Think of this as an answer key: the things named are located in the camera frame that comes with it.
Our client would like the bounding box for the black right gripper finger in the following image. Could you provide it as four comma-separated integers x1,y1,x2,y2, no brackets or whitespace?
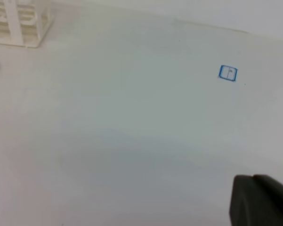
229,175,283,226

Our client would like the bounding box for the white plastic test tube rack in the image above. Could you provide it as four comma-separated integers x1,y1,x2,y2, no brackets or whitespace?
0,0,54,48

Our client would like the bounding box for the blue square table marking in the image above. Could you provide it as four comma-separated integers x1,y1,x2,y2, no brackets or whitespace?
218,65,238,82

